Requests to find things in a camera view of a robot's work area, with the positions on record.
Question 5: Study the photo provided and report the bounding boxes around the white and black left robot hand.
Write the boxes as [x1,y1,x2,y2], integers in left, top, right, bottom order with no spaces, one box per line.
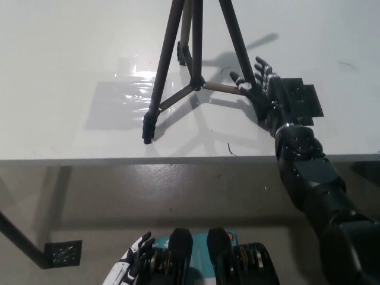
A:
[102,231,157,285]

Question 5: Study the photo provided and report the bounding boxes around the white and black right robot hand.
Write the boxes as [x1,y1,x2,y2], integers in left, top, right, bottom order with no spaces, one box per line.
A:
[229,56,288,132]

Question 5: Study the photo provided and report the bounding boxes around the bronze and black camera tripod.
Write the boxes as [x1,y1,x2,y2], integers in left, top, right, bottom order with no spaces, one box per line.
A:
[141,0,270,145]

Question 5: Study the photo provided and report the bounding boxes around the black metal table leg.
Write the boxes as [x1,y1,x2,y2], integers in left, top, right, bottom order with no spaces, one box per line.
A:
[0,210,50,268]

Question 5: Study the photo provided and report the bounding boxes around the black table foot plate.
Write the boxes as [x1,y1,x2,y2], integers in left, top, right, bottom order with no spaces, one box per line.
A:
[43,239,83,267]

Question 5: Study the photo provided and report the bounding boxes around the clear glossy tape patch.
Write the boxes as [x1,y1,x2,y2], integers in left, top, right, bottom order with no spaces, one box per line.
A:
[85,55,179,132]

